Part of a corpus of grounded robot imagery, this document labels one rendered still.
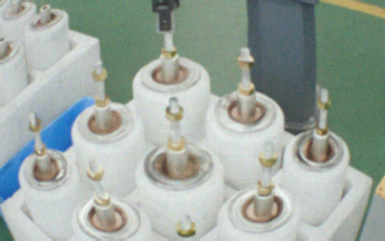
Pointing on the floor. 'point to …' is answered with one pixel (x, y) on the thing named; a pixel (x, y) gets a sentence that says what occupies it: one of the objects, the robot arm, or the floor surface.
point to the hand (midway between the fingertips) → (168, 10)
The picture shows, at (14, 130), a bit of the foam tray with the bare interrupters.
